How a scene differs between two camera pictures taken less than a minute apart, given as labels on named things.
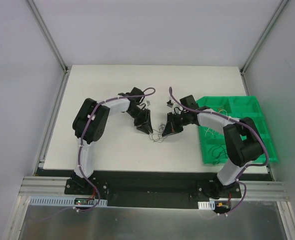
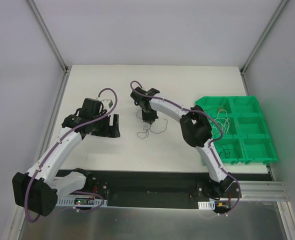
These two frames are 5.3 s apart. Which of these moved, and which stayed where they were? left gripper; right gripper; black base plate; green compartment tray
Moved: right gripper; left gripper
Stayed: green compartment tray; black base plate
